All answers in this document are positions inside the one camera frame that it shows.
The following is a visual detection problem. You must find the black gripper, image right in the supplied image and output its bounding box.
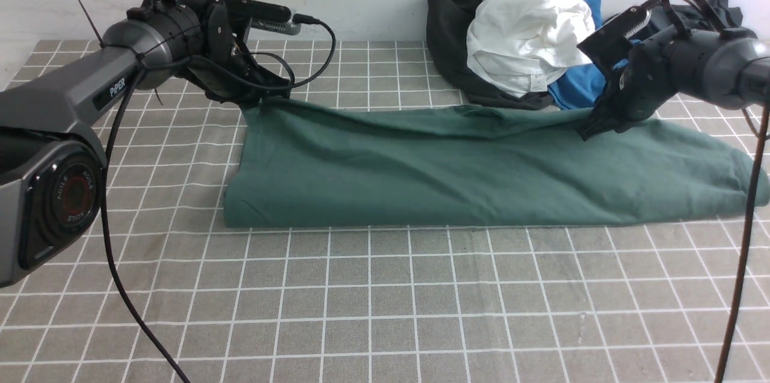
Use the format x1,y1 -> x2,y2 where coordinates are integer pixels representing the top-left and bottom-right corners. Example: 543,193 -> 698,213
576,40 -> 676,141

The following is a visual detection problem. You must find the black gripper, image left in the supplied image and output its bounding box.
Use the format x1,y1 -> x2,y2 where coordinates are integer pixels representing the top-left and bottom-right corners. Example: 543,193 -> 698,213
180,1 -> 294,109

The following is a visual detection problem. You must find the green long-sleeved shirt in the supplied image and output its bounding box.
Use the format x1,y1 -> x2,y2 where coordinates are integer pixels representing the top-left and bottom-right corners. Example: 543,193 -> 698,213
223,99 -> 753,228

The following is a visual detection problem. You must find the blue t-shirt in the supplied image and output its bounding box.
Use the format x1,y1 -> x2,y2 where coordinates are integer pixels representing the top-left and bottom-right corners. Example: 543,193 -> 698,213
548,0 -> 606,110

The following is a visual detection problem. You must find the white crumpled shirt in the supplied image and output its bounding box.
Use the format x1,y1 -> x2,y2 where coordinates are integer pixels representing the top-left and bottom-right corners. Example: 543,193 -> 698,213
466,0 -> 595,97

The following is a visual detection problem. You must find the black garment behind white shirt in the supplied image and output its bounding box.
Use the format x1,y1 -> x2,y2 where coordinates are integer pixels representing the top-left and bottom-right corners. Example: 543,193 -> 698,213
426,0 -> 553,110

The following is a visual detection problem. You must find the dark grey crumpled garment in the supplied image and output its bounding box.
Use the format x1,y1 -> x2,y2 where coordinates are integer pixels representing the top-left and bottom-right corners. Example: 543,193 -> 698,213
599,0 -> 744,41

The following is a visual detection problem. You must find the grey checkered tablecloth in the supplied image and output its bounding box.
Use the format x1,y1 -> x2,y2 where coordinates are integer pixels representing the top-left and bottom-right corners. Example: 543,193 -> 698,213
1,41 -> 743,382

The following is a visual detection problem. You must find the black wrist camera, image left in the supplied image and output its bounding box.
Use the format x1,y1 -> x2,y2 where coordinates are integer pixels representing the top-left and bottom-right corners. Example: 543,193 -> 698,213
219,0 -> 301,38

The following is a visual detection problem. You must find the black cable, image left arm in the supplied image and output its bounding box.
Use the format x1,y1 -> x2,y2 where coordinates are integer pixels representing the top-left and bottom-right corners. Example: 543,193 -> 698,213
99,13 -> 337,383

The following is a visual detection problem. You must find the black cable, image arm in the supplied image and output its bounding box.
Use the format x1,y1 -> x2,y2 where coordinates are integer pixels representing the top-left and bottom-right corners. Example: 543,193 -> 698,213
99,13 -> 337,383
661,0 -> 770,383

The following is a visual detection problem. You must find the black cable, image right arm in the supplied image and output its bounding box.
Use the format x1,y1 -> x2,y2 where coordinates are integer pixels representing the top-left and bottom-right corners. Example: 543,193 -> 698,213
661,0 -> 770,383

